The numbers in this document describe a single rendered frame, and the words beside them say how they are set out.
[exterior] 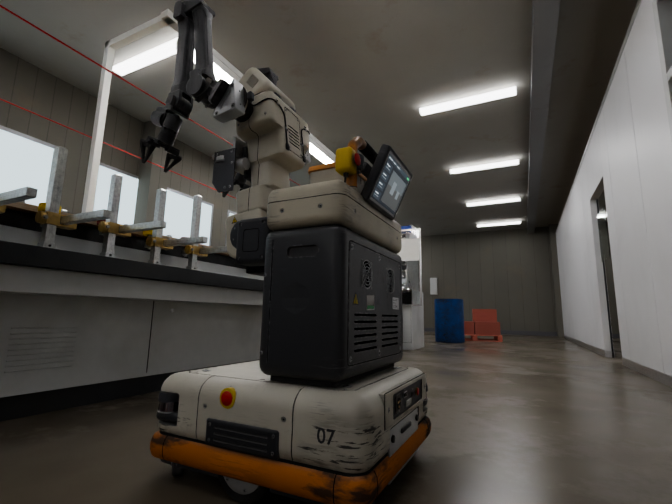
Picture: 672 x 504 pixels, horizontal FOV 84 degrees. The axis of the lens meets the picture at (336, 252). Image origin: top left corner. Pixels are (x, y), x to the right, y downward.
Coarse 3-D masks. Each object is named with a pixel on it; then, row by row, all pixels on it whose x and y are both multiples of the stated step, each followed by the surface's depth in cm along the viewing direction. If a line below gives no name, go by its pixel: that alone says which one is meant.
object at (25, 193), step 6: (6, 192) 126; (12, 192) 124; (18, 192) 122; (24, 192) 120; (30, 192) 121; (36, 192) 122; (0, 198) 127; (6, 198) 125; (12, 198) 123; (18, 198) 123; (24, 198) 123; (30, 198) 123; (0, 204) 131; (6, 204) 131
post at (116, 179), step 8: (112, 176) 179; (120, 176) 180; (112, 184) 178; (120, 184) 179; (112, 192) 177; (120, 192) 179; (112, 200) 176; (112, 208) 175; (112, 216) 175; (104, 240) 173; (112, 240) 174; (104, 248) 172; (112, 248) 174
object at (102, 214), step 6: (96, 210) 144; (102, 210) 142; (108, 210) 144; (66, 216) 153; (72, 216) 151; (78, 216) 149; (84, 216) 147; (90, 216) 145; (96, 216) 143; (102, 216) 142; (108, 216) 143; (66, 222) 152; (72, 222) 152; (78, 222) 152; (84, 222) 151
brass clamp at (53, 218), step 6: (36, 216) 150; (42, 216) 149; (48, 216) 150; (54, 216) 152; (60, 216) 154; (42, 222) 150; (48, 222) 150; (54, 222) 152; (60, 222) 154; (66, 228) 159; (72, 228) 158
